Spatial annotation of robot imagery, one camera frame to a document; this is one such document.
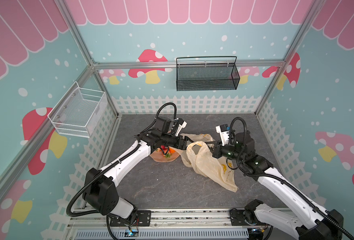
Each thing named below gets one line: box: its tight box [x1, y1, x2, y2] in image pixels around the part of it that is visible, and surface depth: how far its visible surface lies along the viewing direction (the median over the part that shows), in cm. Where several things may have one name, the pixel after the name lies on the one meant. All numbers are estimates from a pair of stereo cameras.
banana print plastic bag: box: [168, 133, 239, 192], surface depth 74 cm
